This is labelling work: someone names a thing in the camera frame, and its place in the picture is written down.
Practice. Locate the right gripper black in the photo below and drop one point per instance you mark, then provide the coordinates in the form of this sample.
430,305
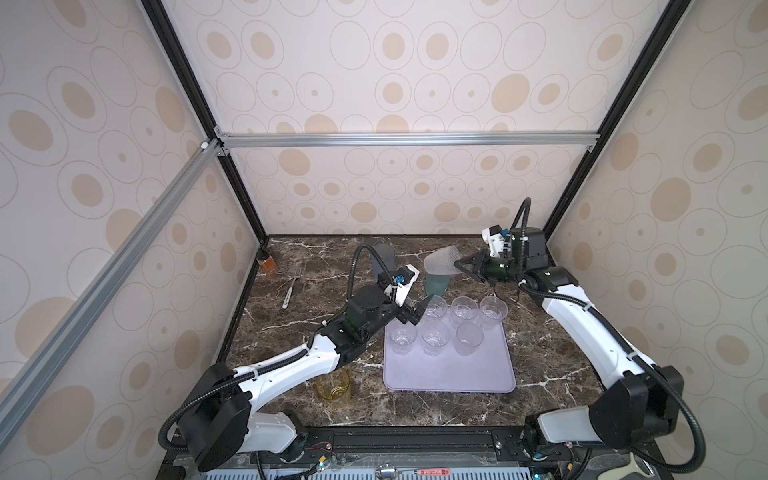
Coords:
481,259

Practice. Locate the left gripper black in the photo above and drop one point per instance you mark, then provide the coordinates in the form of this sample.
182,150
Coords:
404,314

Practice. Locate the clear ribbed small glass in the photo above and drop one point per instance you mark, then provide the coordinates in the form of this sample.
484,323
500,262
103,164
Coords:
435,337

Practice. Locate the frosted dimpled tall cup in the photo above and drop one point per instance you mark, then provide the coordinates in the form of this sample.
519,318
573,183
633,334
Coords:
442,261

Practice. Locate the lavender plastic tray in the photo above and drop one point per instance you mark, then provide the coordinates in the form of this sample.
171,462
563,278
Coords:
488,370

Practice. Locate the tall blue plastic tumbler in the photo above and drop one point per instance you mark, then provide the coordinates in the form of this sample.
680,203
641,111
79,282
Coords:
387,253

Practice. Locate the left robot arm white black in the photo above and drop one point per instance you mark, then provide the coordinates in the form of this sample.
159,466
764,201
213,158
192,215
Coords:
221,416

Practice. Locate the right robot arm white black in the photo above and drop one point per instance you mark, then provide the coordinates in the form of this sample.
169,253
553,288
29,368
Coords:
635,406

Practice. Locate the teal dimpled plastic tumbler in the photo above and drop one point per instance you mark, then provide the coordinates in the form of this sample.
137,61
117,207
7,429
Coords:
436,285

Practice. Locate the white small utensil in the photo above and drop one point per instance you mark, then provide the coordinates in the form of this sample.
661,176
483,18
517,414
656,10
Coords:
288,295

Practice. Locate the yellow glass mug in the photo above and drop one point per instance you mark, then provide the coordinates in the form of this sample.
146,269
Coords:
334,386

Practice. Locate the small amber bottle black cap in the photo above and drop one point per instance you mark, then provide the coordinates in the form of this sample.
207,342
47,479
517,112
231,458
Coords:
266,262

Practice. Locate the white peeler tool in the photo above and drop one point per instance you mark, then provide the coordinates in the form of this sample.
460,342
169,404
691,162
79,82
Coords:
632,467

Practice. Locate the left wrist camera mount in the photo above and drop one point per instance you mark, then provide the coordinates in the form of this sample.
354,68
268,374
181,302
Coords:
402,281

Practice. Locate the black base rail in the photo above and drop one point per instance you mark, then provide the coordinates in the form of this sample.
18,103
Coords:
469,452

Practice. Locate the red handled screwdriver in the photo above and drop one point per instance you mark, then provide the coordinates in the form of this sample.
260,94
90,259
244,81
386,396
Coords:
388,472

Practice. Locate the aluminium frame bar horizontal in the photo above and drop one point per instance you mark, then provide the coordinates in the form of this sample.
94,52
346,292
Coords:
227,141

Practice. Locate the aluminium frame bar left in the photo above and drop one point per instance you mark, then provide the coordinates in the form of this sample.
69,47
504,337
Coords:
39,372

